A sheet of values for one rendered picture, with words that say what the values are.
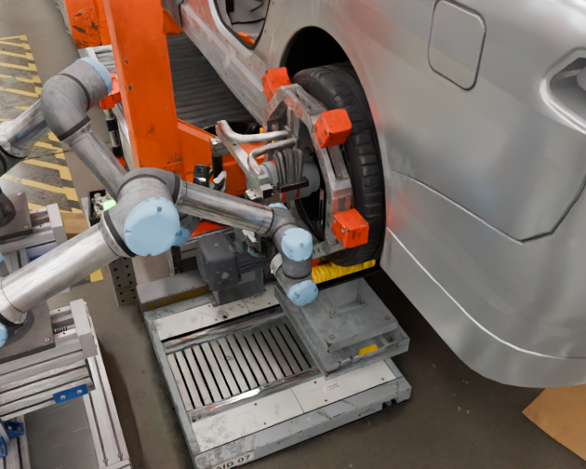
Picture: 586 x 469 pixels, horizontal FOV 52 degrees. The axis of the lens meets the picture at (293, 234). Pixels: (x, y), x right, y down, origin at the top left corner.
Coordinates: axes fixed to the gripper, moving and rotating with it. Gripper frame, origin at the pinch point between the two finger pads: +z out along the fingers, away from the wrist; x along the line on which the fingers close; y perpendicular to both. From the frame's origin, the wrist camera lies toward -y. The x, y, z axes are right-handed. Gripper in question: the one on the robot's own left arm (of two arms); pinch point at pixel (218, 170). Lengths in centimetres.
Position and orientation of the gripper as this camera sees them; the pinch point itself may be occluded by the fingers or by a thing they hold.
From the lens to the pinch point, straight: 204.9
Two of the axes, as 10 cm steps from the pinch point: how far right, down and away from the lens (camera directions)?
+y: 0.6, 8.0, 6.0
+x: 9.6, 1.3, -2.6
